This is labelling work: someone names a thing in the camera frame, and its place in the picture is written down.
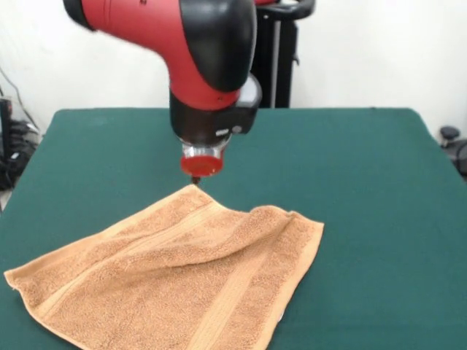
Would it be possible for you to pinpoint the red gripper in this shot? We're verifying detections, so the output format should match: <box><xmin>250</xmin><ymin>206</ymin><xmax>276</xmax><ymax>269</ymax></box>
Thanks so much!
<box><xmin>180</xmin><ymin>155</ymin><xmax>225</xmax><ymax>185</ymax></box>

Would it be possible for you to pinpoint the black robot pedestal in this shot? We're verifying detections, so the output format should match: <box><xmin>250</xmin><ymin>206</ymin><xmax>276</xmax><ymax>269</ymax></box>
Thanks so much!
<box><xmin>251</xmin><ymin>0</ymin><xmax>317</xmax><ymax>109</ymax></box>

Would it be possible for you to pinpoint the tan terry towel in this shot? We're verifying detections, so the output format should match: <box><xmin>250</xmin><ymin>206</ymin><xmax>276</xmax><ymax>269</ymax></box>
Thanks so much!
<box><xmin>3</xmin><ymin>183</ymin><xmax>325</xmax><ymax>350</ymax></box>

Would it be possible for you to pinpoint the dark green table cloth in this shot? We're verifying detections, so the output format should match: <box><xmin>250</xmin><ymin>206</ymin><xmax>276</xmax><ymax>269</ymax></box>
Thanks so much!
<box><xmin>0</xmin><ymin>106</ymin><xmax>467</xmax><ymax>350</ymax></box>

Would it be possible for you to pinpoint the grey chair base leg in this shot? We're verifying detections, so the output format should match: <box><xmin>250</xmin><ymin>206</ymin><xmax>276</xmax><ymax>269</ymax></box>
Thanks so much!
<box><xmin>439</xmin><ymin>125</ymin><xmax>467</xmax><ymax>180</ymax></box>

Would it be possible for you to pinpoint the black equipment pile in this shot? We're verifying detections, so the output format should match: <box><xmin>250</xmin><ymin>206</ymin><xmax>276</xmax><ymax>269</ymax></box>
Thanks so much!
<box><xmin>0</xmin><ymin>96</ymin><xmax>42</xmax><ymax>191</ymax></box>

